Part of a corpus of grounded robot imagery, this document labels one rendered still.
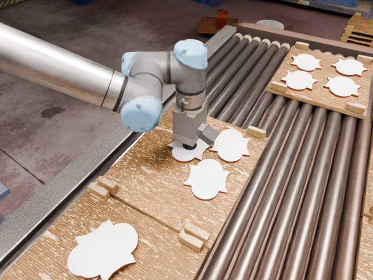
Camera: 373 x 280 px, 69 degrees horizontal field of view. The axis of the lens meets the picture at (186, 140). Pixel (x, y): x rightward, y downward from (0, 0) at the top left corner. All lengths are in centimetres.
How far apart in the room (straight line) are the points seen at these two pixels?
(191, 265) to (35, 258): 34
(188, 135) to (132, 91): 26
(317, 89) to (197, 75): 65
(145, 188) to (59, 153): 161
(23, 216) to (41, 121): 189
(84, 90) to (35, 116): 223
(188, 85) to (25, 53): 33
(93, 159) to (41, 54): 43
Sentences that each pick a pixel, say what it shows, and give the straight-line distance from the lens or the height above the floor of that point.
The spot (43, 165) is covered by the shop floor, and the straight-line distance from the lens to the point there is 226.
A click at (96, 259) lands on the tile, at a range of 64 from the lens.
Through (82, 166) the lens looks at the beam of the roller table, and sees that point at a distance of 86.
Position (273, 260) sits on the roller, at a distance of 69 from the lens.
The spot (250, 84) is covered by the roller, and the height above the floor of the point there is 91.
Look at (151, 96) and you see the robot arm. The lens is 52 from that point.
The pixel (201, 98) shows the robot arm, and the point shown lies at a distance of 68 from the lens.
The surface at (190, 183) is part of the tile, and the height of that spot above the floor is 95.
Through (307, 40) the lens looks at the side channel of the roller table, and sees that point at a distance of 153.
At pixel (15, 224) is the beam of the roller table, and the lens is 82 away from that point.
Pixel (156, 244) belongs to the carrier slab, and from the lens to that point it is 66.
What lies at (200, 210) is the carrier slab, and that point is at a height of 94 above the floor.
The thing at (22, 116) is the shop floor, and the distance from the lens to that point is 280.
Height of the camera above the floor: 153
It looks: 45 degrees down
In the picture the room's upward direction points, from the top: straight up
